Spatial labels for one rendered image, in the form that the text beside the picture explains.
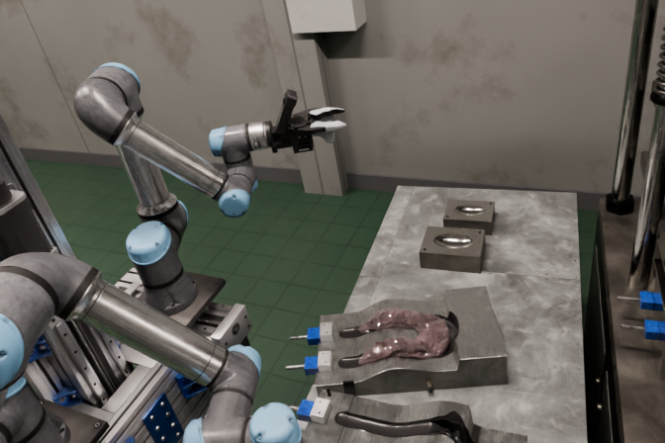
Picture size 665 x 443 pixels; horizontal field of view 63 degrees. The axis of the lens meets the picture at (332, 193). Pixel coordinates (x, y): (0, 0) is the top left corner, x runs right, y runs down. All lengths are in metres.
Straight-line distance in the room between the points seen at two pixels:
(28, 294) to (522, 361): 1.22
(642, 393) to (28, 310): 1.38
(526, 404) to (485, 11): 2.17
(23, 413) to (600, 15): 2.84
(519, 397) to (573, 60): 2.06
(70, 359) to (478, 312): 1.06
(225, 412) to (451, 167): 2.81
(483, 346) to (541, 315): 0.30
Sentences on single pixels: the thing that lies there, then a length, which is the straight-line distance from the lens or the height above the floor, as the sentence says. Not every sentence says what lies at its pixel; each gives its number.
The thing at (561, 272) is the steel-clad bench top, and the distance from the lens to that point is 1.90.
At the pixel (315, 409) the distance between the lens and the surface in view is 1.42.
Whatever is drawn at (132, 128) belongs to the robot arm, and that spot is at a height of 1.58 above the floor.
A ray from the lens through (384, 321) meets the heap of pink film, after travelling 1.58.
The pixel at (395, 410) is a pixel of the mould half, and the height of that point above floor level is 0.88.
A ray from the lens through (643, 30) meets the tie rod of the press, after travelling 1.93.
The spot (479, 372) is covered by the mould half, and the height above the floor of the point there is 0.86.
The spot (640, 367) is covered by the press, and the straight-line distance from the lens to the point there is 1.70.
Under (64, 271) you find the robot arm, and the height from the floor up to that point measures 1.55.
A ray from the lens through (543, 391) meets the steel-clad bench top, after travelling 1.58.
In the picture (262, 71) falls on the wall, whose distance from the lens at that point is 3.81.
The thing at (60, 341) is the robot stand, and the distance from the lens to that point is 1.50.
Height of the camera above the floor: 2.04
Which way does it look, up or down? 32 degrees down
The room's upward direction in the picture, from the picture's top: 11 degrees counter-clockwise
